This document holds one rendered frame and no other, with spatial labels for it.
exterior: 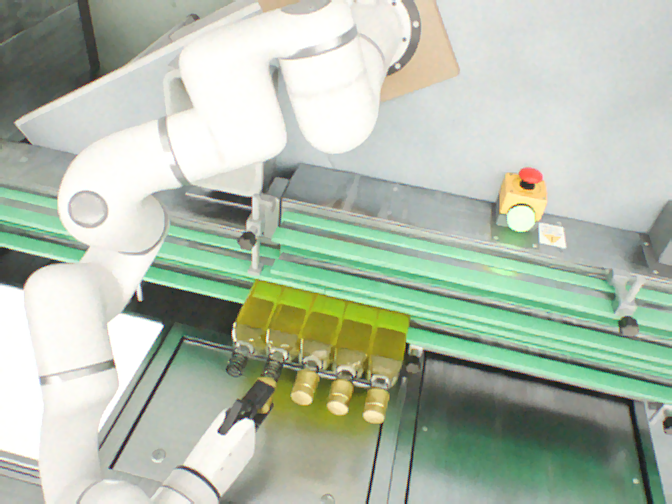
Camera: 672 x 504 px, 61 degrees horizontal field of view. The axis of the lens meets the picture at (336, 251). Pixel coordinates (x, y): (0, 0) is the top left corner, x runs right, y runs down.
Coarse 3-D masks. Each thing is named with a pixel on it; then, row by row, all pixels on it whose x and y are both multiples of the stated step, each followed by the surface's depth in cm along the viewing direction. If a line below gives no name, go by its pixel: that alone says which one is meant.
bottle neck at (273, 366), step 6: (270, 354) 93; (276, 354) 92; (282, 354) 93; (270, 360) 91; (276, 360) 91; (282, 360) 92; (264, 366) 91; (270, 366) 90; (276, 366) 91; (282, 366) 92; (264, 372) 90; (270, 372) 89; (276, 372) 90; (276, 378) 90
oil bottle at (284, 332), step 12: (288, 288) 102; (288, 300) 99; (300, 300) 100; (312, 300) 101; (276, 312) 97; (288, 312) 97; (300, 312) 98; (276, 324) 95; (288, 324) 95; (300, 324) 96; (276, 336) 93; (288, 336) 93; (300, 336) 95; (276, 348) 93; (288, 348) 93; (288, 360) 95
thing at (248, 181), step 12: (168, 72) 94; (168, 84) 95; (180, 84) 99; (168, 96) 97; (180, 96) 100; (168, 108) 98; (180, 108) 101; (252, 168) 111; (204, 180) 107; (216, 180) 108; (228, 180) 108; (240, 180) 108; (252, 180) 108; (228, 192) 107; (240, 192) 106; (252, 192) 106
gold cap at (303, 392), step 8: (304, 376) 89; (312, 376) 90; (296, 384) 89; (304, 384) 88; (312, 384) 89; (296, 392) 88; (304, 392) 87; (312, 392) 88; (296, 400) 89; (304, 400) 88
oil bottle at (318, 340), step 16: (320, 304) 100; (336, 304) 100; (320, 320) 97; (336, 320) 97; (304, 336) 94; (320, 336) 94; (336, 336) 95; (304, 352) 93; (320, 352) 92; (320, 368) 94
